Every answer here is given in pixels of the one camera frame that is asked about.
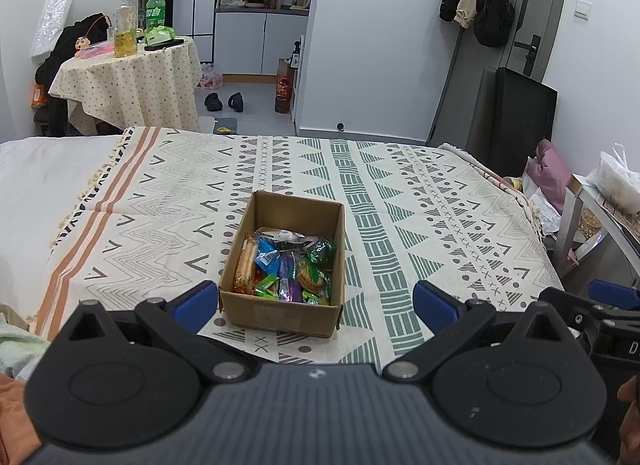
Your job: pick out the orange cloth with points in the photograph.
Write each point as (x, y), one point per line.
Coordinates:
(15, 420)

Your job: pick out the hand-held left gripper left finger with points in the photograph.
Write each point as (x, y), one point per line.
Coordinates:
(197, 302)

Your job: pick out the orange packet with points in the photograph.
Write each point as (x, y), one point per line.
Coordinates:
(38, 96)

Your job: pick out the round cookie green packet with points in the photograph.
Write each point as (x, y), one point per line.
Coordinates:
(311, 277)

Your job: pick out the grey metal shelf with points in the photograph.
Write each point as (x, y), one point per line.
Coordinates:
(575, 225)

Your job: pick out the white bed sheet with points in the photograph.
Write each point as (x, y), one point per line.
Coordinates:
(40, 195)

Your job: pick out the light green cloth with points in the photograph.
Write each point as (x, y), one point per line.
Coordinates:
(22, 350)

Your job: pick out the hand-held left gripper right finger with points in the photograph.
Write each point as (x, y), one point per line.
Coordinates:
(435, 304)

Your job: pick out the dark red large bottle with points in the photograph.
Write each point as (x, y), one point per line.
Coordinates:
(284, 87)

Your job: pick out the dark clothes pile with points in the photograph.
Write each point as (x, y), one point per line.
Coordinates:
(60, 65)

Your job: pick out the person's right hand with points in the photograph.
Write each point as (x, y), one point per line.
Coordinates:
(632, 420)

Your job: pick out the black folding board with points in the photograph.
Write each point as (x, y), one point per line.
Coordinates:
(520, 120)

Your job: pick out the green tissue pack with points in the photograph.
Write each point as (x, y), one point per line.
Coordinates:
(160, 34)

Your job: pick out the grey floor mat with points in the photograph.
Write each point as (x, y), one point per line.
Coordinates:
(227, 126)

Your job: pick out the round table dotted tablecloth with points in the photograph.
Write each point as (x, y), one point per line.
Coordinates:
(125, 85)

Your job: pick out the white kitchen cabinet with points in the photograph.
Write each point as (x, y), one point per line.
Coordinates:
(260, 42)

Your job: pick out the brown cardboard box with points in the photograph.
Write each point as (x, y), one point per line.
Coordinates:
(280, 317)

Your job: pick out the small doll figure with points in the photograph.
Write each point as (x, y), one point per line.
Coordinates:
(82, 45)

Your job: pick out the tape roll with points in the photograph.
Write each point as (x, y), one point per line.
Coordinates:
(516, 183)

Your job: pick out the pink case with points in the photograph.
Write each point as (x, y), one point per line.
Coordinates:
(99, 49)

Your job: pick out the white spray bottle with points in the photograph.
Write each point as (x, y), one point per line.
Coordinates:
(297, 52)

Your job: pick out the black flat box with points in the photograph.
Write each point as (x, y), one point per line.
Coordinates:
(165, 43)

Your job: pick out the clear bottle yellow liquid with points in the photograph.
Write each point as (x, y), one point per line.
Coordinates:
(125, 30)

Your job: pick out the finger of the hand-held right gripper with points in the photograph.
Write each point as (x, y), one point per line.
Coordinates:
(615, 295)

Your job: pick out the pink cloth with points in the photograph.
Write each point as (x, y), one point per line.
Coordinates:
(547, 170)

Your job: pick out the blue snack packet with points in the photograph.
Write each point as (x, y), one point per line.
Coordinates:
(267, 259)

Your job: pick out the white plastic bag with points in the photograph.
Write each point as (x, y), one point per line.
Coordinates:
(617, 182)

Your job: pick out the patterned fringed blanket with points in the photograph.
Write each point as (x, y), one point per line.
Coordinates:
(425, 225)

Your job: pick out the green soda bottle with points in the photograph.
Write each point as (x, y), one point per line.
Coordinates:
(156, 7)

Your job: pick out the pink wrapped water bottle pack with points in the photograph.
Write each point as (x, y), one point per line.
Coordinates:
(211, 77)

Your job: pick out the white light switch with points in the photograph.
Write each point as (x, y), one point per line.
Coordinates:
(583, 10)

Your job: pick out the clear bubble wrap sheet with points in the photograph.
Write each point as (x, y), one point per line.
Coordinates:
(54, 20)

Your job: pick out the light green snack packet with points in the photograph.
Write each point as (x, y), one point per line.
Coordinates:
(267, 286)

